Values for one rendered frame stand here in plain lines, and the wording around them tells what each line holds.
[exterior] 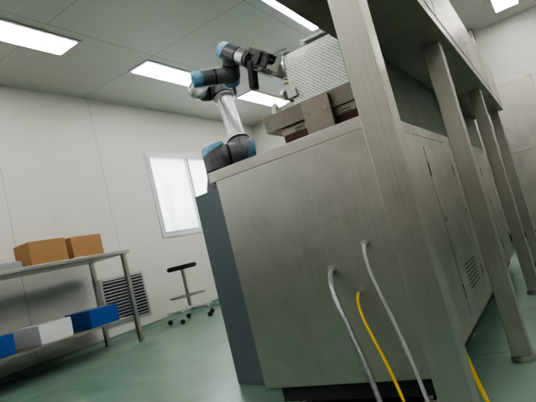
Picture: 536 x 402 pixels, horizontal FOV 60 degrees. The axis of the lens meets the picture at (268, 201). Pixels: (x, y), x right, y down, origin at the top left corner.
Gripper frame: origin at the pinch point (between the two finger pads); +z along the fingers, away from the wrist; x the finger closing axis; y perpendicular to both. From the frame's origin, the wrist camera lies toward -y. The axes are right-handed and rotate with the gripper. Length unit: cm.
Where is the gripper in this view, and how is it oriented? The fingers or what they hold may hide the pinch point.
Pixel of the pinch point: (282, 77)
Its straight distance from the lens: 196.9
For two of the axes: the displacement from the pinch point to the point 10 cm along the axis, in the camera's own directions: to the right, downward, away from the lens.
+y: 3.4, -9.0, -2.6
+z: 7.8, 4.2, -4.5
